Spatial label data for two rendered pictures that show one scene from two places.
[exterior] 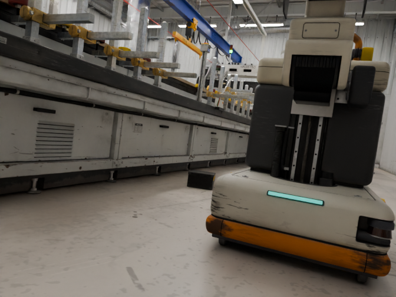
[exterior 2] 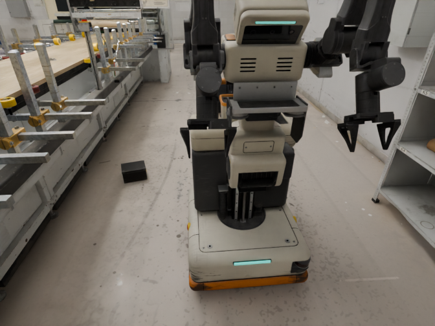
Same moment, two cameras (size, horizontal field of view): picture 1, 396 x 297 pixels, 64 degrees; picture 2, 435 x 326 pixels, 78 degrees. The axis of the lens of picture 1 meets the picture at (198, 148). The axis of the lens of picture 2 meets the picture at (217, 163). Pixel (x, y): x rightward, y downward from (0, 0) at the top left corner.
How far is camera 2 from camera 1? 99 cm
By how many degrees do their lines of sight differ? 38
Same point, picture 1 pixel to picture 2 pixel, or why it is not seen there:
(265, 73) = (199, 144)
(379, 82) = (291, 143)
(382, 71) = not seen: hidden behind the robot
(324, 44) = (265, 164)
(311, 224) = (264, 271)
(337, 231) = (280, 271)
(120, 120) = not seen: hidden behind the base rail
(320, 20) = (258, 140)
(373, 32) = not seen: outside the picture
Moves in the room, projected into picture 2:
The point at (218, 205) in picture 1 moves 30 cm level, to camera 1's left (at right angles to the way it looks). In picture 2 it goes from (198, 277) to (137, 304)
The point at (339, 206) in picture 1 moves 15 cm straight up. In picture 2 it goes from (280, 260) to (284, 238)
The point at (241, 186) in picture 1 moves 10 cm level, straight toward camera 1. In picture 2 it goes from (213, 264) to (220, 281)
